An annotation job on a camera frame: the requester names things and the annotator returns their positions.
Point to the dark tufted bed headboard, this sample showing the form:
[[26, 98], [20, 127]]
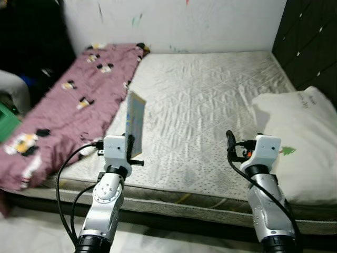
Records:
[[310, 42]]

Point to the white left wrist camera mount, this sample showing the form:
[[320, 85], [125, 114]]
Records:
[[116, 150]]

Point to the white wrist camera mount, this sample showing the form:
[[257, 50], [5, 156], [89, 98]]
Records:
[[266, 150], [116, 150]]

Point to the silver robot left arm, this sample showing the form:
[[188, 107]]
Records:
[[105, 205]]

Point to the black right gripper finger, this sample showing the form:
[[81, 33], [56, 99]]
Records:
[[230, 139]]

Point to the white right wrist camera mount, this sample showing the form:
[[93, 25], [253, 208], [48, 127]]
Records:
[[266, 150]]

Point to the white quilted mattress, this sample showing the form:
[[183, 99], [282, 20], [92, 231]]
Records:
[[200, 95]]

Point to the white pillow with tree print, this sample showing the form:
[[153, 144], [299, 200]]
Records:
[[300, 137]]

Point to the purple cartoon print blanket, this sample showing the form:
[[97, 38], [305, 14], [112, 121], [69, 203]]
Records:
[[68, 105]]

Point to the blue yellow children's book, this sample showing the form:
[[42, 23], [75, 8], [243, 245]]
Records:
[[135, 124]]

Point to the green plastic stool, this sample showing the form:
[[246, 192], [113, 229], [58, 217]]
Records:
[[6, 124]]

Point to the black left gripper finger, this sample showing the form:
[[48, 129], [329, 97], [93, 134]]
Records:
[[129, 145]]

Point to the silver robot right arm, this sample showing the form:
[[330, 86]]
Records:
[[268, 211]]

